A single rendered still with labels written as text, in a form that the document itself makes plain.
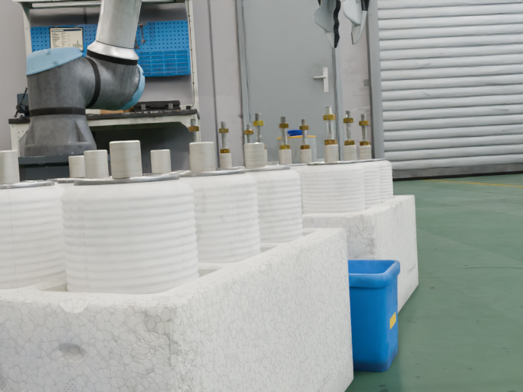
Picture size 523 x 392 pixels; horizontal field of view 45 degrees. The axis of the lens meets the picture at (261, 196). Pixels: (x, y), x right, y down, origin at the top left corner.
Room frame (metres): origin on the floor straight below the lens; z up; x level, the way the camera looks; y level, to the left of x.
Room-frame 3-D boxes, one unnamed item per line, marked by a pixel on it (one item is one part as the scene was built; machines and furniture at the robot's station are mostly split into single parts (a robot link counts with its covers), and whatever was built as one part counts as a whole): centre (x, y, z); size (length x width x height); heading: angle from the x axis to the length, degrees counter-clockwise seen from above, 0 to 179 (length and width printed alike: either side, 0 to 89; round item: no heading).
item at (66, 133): (1.37, 0.43, 0.35); 0.15 x 0.15 x 0.10
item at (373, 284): (0.83, -0.02, 0.06); 0.30 x 0.11 x 0.12; 68
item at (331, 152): (0.97, -0.11, 0.26); 0.02 x 0.02 x 0.03
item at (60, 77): (1.37, 0.43, 0.47); 0.13 x 0.12 x 0.14; 141
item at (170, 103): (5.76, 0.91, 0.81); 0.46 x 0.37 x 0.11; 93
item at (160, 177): (0.46, 0.10, 0.25); 0.08 x 0.08 x 0.01
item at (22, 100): (5.38, 1.94, 0.87); 0.41 x 0.17 x 0.25; 3
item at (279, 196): (0.68, 0.01, 0.16); 0.10 x 0.10 x 0.18
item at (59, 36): (6.01, 1.76, 1.54); 0.32 x 0.02 x 0.25; 93
